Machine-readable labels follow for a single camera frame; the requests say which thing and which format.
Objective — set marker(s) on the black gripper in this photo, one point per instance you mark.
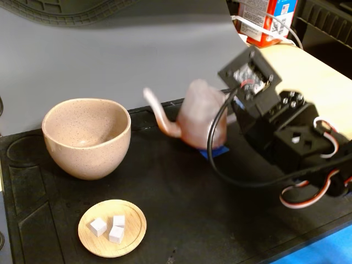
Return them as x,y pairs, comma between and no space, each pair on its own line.
254,125

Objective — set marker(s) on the translucent pink gooseneck kettle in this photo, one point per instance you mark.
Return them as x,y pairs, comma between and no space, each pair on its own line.
199,118

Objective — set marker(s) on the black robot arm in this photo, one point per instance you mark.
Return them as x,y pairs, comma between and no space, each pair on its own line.
310,149

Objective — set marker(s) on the speckled beige ceramic cup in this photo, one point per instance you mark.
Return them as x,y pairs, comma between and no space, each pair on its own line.
88,159

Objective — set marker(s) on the blue tape marker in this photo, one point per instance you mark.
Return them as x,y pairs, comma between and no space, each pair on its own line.
218,152

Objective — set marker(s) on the red and white carton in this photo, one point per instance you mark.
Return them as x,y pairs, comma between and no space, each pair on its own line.
257,19

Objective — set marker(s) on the black plastic crate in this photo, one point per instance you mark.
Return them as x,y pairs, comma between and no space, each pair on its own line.
324,30

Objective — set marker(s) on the black rubber work mat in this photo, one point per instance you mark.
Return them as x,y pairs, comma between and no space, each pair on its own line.
178,203

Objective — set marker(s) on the blue mat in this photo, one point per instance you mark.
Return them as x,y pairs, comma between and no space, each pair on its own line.
316,251

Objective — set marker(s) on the grey flexible sheet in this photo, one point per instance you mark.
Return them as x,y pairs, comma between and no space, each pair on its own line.
123,60

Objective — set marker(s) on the round wooden coaster plate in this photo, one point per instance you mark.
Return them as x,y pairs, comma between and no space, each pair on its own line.
132,236

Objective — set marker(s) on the white cube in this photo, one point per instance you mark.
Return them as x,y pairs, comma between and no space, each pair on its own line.
116,235
118,220
97,227

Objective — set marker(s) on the dark grey silicone mat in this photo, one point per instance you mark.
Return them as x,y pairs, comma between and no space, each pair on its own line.
55,11

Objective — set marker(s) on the black camera board mount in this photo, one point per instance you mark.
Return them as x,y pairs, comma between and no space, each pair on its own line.
264,66

